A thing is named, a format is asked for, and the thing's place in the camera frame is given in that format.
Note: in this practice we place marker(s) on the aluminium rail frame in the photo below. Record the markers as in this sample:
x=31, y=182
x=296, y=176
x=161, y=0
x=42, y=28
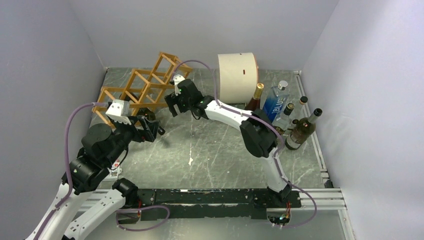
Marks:
x=327, y=198

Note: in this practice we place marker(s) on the blue square glass bottle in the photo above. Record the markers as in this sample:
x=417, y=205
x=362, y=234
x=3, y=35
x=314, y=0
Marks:
x=276, y=100

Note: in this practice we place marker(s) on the white paper card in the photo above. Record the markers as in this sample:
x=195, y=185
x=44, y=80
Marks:
x=114, y=172

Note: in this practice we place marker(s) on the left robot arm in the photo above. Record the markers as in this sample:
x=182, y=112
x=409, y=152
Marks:
x=101, y=147

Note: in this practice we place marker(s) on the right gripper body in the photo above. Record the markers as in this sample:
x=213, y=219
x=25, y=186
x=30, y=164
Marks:
x=184, y=105

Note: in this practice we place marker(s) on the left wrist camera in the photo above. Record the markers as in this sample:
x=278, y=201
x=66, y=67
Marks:
x=119, y=111

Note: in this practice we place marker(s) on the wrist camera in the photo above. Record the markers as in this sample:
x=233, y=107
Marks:
x=178, y=78
x=119, y=111

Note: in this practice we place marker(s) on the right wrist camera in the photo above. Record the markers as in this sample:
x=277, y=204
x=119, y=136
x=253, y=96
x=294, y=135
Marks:
x=178, y=78

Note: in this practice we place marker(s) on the beige cylindrical box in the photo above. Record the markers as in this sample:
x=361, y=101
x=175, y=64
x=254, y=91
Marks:
x=238, y=77

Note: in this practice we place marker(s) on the wooden wine rack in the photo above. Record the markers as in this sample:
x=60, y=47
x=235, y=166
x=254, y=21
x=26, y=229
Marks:
x=145, y=89

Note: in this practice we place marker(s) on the clear bottle dark cap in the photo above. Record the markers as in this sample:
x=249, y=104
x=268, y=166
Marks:
x=282, y=122

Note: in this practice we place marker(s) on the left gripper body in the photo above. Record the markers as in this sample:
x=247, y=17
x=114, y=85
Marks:
x=139, y=135

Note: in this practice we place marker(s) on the clear glass bottle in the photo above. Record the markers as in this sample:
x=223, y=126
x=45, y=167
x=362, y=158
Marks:
x=301, y=102

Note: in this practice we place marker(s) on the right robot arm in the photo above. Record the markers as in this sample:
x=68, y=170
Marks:
x=259, y=137

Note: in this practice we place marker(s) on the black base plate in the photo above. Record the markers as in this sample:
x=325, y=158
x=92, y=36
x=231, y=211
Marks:
x=254, y=203

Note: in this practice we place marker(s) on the dark bottle gold cap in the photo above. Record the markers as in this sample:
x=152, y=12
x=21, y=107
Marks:
x=255, y=101

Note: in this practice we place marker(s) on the dark bottle black cap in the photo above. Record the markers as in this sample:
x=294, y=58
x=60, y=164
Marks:
x=149, y=114

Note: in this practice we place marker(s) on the dark green wine bottle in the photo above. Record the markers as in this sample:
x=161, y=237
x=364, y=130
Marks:
x=304, y=128

